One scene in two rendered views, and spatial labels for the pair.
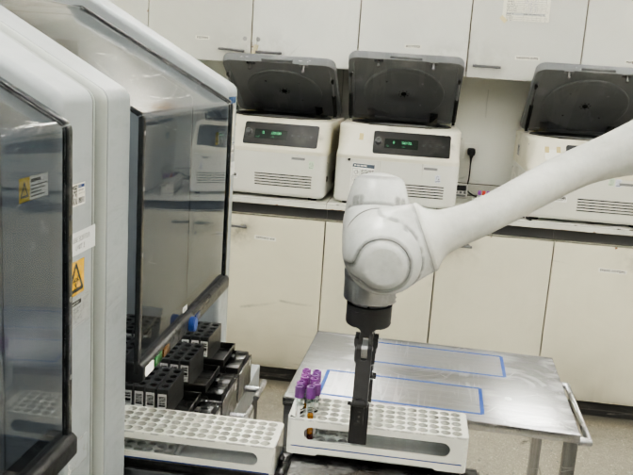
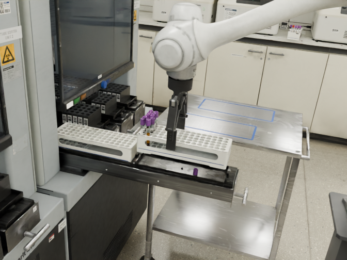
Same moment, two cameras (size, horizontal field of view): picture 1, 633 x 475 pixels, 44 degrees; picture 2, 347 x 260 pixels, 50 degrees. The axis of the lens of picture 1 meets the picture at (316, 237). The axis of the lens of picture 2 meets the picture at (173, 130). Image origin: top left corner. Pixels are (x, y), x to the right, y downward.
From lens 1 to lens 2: 0.30 m
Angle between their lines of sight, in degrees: 15
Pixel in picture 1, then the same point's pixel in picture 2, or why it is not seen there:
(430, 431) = (208, 146)
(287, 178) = not seen: hidden behind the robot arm
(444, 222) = (208, 31)
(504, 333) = (297, 100)
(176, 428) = (86, 135)
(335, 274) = (213, 66)
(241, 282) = not seen: hidden behind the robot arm
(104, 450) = (42, 144)
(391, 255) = (172, 48)
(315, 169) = (205, 11)
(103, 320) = (34, 78)
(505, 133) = not seen: outside the picture
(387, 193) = (187, 14)
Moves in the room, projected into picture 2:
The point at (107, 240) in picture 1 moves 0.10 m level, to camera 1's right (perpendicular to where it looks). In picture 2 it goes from (33, 35) to (68, 39)
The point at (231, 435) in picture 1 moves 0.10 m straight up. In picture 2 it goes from (111, 141) to (111, 114)
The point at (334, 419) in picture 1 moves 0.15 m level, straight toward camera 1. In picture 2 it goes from (161, 137) to (148, 159)
